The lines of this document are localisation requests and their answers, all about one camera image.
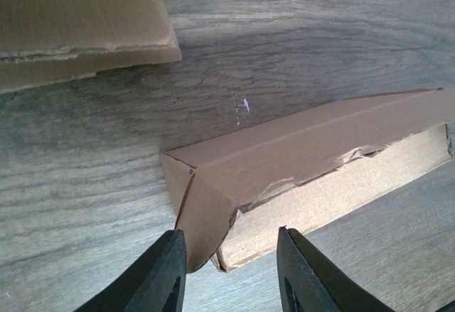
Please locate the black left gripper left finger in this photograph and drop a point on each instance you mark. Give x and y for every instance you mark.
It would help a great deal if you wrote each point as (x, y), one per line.
(156, 281)

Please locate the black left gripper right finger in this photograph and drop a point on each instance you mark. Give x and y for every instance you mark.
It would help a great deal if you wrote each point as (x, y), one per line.
(309, 281)

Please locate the brown cardboard box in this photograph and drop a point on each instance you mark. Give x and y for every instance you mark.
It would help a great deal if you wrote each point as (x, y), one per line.
(232, 193)

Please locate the stack of flat cardboard blanks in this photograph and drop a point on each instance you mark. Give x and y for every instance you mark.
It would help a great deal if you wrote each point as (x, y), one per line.
(49, 41)

